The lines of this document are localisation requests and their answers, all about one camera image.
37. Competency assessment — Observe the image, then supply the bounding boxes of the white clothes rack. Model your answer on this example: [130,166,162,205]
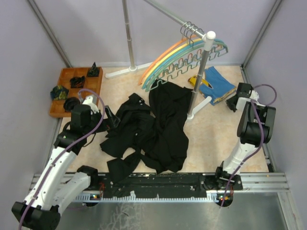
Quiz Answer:
[106,0,228,120]

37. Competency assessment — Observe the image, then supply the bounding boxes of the dark orange patterned cloth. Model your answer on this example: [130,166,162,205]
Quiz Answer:
[70,76,85,89]

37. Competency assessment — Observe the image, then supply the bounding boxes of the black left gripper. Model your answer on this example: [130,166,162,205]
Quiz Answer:
[84,105,120,137]

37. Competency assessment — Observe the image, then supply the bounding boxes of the dark green pointed cloth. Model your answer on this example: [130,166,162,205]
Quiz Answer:
[87,62,100,77]

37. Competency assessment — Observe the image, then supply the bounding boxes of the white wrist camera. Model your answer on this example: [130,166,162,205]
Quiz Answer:
[249,90,260,104]
[82,94,99,114]

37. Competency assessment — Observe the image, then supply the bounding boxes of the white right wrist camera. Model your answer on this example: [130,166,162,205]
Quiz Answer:
[249,90,260,104]

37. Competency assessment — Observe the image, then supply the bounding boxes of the wooden compartment tray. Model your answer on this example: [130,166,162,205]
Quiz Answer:
[49,67,103,118]

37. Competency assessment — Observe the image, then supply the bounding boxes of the green hanger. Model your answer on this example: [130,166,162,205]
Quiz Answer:
[143,40,229,92]

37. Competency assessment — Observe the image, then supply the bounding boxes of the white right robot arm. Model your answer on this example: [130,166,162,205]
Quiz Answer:
[214,83,276,190]

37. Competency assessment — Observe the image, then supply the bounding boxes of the blue yellow folded shirt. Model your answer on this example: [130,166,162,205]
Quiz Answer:
[199,67,236,105]

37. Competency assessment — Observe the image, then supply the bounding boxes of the rolled black tie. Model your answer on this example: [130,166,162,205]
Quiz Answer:
[63,97,80,112]

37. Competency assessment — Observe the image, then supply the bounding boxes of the black button-up shirt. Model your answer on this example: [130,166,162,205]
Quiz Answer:
[100,93,154,183]

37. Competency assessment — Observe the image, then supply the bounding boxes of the orange hanger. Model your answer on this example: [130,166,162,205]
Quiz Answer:
[138,38,187,85]

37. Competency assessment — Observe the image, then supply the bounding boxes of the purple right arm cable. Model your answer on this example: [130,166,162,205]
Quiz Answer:
[219,83,278,208]

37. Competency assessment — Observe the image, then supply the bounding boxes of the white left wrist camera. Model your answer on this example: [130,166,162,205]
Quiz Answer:
[82,94,99,114]

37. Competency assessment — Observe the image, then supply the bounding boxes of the yellow hanger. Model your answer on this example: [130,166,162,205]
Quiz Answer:
[141,38,203,85]

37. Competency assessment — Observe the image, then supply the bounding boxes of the black t-shirt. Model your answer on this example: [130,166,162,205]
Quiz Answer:
[142,81,192,173]

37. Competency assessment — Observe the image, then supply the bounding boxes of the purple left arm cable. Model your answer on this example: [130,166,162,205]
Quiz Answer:
[18,88,106,230]

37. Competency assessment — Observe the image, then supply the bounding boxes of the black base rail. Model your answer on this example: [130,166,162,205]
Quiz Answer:
[94,172,228,199]

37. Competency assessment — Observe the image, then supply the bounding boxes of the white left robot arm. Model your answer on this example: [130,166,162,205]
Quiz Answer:
[12,102,120,230]

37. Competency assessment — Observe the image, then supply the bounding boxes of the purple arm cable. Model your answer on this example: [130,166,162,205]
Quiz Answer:
[219,83,278,208]
[18,88,106,230]

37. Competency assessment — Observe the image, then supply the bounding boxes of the green floral folded cloth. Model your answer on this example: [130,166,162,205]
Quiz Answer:
[50,85,69,101]

